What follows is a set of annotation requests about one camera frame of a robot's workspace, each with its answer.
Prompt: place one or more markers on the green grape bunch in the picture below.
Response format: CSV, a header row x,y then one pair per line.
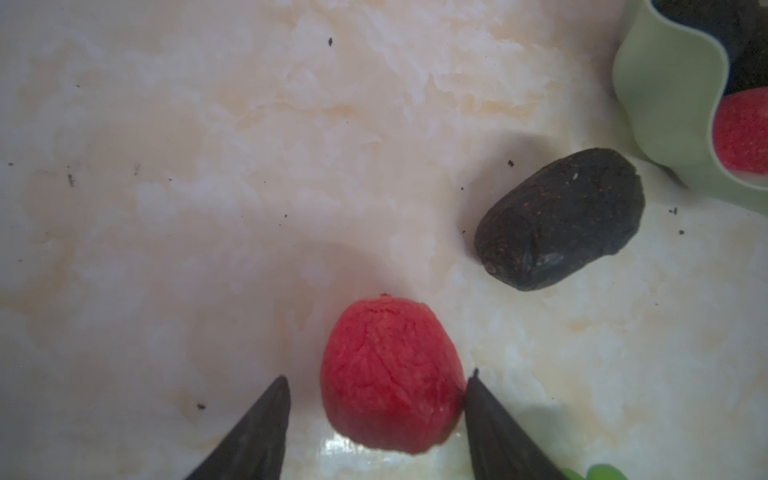
x,y
596,472

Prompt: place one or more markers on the dark avocado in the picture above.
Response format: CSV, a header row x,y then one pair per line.
x,y
567,215
739,25

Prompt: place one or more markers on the red apple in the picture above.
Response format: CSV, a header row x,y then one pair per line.
x,y
740,131
391,378

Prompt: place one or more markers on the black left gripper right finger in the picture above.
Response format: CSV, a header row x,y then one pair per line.
x,y
499,447

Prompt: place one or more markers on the light green scalloped fruit bowl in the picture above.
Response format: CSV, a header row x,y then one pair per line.
x,y
669,79

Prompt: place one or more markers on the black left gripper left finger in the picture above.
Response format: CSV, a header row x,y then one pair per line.
x,y
255,447

